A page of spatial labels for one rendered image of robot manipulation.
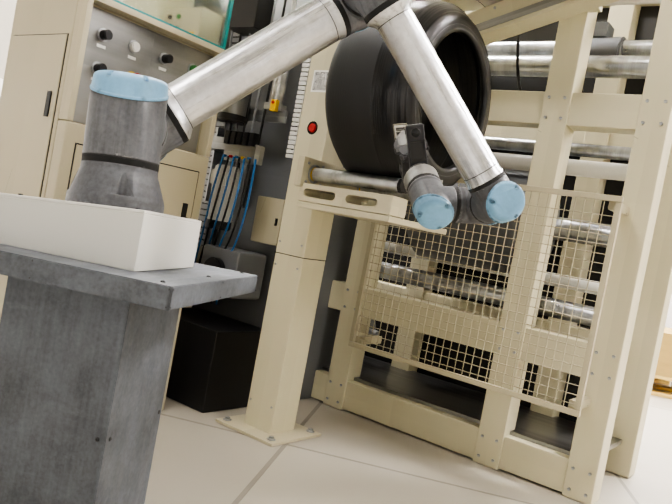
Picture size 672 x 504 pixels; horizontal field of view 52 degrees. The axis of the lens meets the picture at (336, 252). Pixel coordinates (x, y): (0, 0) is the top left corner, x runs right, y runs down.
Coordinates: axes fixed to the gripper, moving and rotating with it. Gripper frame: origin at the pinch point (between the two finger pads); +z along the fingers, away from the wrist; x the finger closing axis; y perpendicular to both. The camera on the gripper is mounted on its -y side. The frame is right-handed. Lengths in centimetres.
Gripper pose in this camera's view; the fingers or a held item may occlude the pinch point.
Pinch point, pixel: (404, 130)
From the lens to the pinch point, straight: 196.1
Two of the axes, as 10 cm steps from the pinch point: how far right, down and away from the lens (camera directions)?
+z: -1.2, -6.4, 7.6
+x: 9.9, -1.6, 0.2
